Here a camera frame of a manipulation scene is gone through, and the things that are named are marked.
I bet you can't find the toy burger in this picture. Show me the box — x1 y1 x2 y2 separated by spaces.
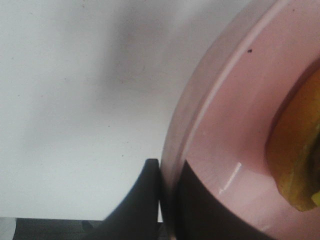
265 70 320 212

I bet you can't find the pink round plate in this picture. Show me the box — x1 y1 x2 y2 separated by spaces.
161 0 320 240

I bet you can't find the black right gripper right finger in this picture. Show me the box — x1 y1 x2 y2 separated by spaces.
172 159 241 240

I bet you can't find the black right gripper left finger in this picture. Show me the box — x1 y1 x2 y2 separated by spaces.
14 158 161 240

